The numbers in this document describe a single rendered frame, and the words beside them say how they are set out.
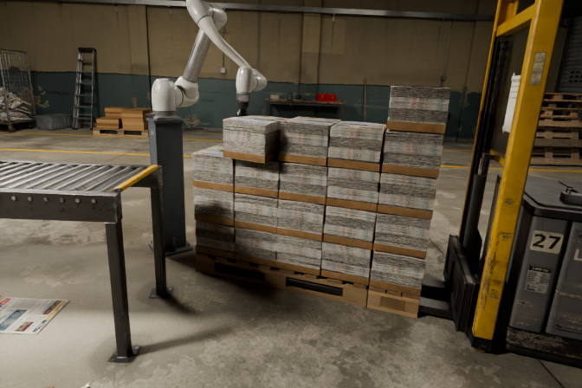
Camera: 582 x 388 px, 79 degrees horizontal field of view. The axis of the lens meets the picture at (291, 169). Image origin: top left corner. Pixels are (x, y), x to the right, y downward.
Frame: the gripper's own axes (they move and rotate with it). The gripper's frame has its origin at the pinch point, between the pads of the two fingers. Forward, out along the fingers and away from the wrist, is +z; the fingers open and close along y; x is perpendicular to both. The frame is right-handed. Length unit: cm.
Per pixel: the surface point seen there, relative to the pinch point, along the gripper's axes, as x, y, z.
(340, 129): -67, -18, -15
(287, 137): -37.1, -17.0, -5.3
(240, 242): -14, -18, 68
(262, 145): -26.6, -26.7, 0.1
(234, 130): -7.3, -24.7, -5.5
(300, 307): -61, -32, 91
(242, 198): -13.4, -18.3, 37.4
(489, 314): -155, -35, 61
